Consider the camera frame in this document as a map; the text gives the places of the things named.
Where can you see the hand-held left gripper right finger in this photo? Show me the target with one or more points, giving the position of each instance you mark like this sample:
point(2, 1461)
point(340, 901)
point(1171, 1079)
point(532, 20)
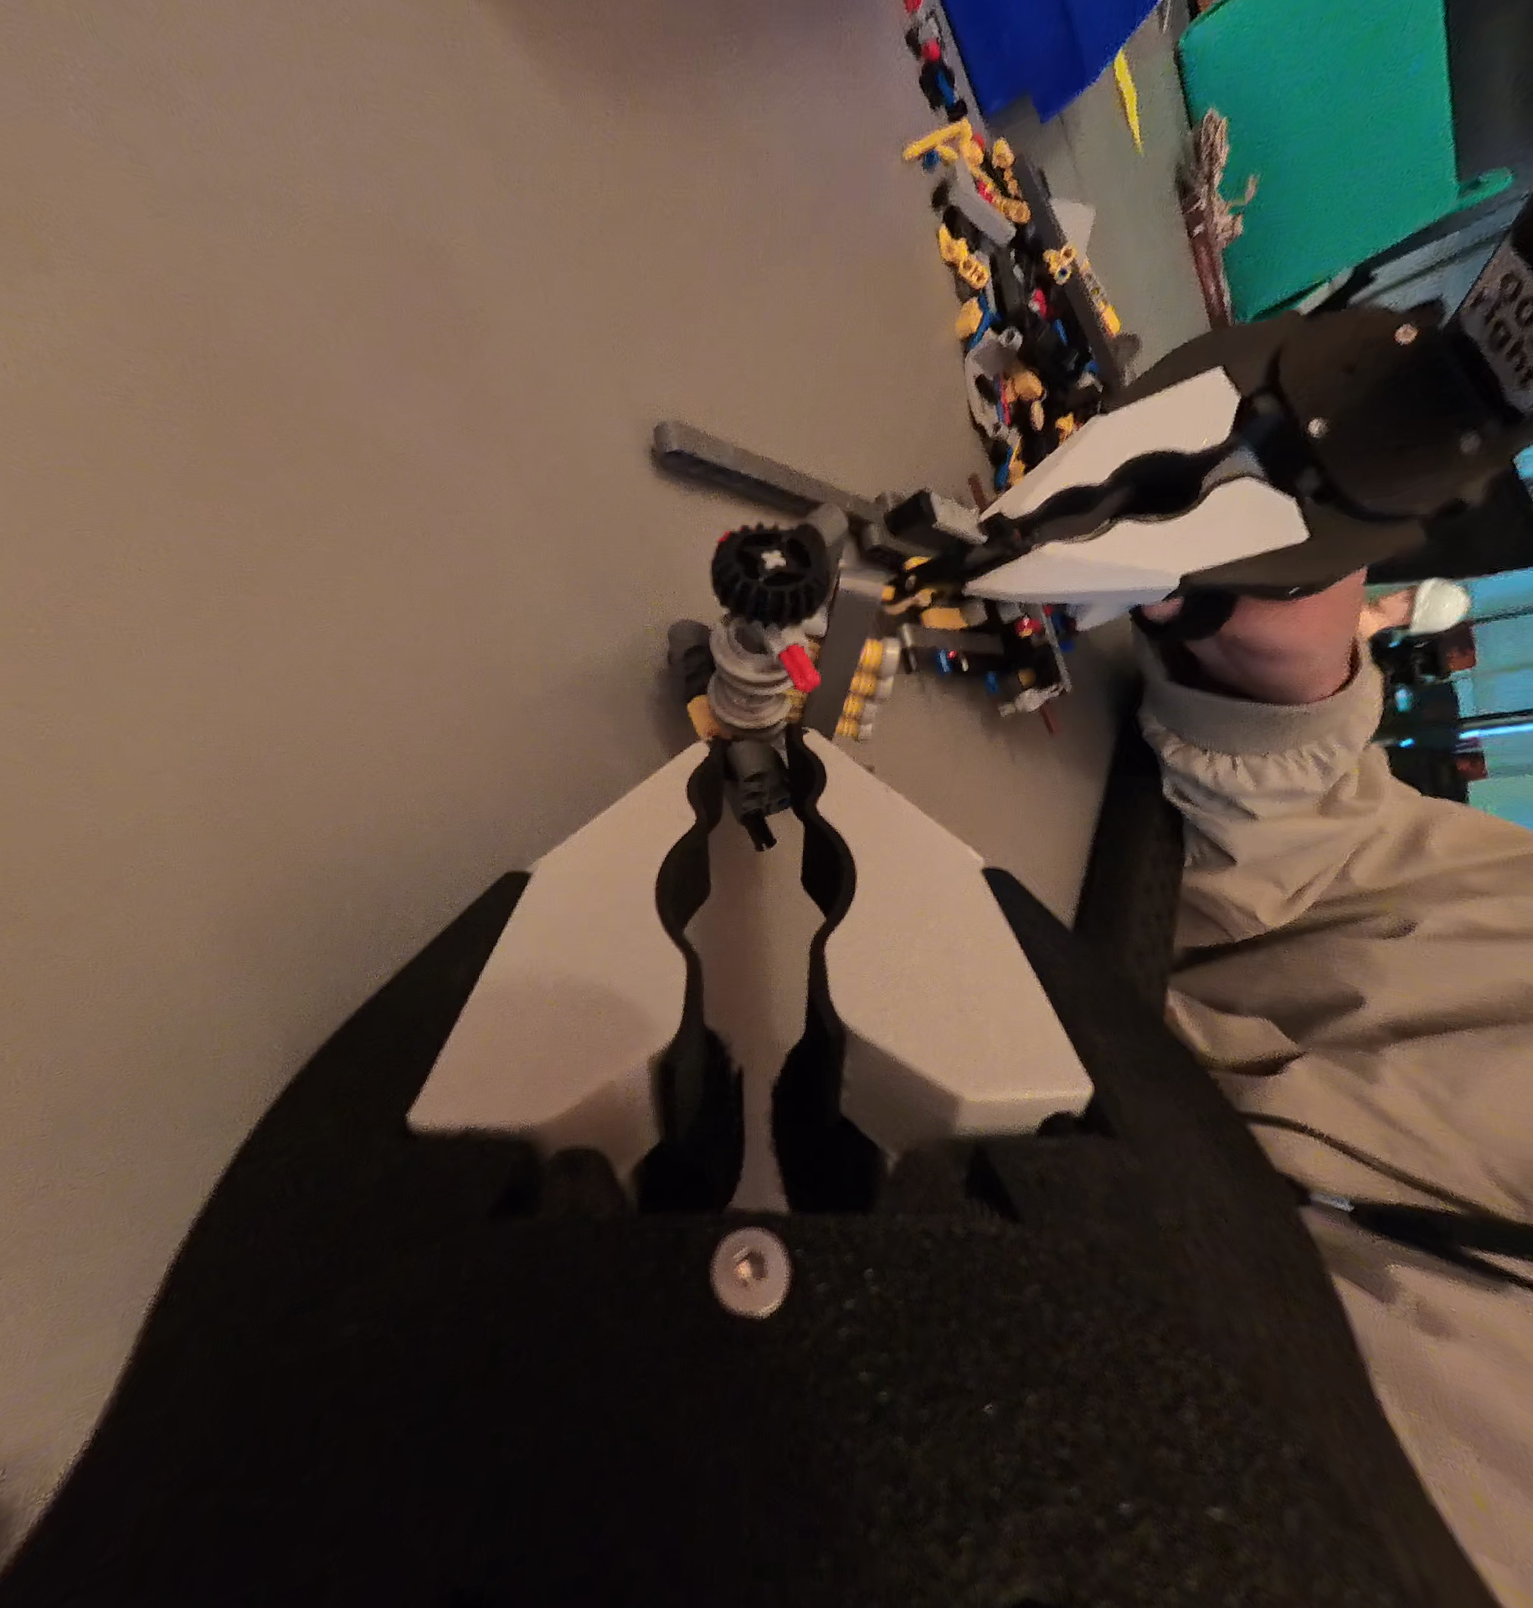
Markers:
point(955, 1005)

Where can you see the pile of toy brick pieces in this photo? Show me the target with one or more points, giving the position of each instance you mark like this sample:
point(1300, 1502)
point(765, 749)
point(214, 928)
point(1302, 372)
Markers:
point(1031, 289)

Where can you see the blue storage bin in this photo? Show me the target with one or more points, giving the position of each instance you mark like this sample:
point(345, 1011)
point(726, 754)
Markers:
point(1043, 51)

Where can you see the small brown box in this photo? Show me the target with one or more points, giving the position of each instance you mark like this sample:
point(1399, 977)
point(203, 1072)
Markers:
point(1216, 214)

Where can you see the person's right hand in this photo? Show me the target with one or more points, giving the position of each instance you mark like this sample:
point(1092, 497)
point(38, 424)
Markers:
point(1280, 641)

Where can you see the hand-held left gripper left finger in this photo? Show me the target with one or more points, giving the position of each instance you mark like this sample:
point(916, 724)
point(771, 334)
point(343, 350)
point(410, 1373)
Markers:
point(553, 1005)

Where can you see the yellow paper sheet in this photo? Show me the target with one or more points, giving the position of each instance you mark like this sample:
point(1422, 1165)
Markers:
point(1128, 106)

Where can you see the dark perforated panel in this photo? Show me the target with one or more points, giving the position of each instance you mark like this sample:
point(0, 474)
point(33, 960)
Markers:
point(1124, 867)

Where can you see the white hard hat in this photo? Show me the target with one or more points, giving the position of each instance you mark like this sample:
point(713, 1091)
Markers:
point(1438, 605)

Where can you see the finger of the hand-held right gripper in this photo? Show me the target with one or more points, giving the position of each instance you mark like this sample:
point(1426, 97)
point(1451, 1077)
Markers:
point(1192, 540)
point(1142, 420)

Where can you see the black toy brick engine assembly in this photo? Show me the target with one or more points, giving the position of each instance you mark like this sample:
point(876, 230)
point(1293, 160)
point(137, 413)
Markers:
point(772, 566)

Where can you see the grey desk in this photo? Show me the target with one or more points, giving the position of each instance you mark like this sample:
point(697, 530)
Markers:
point(340, 503)

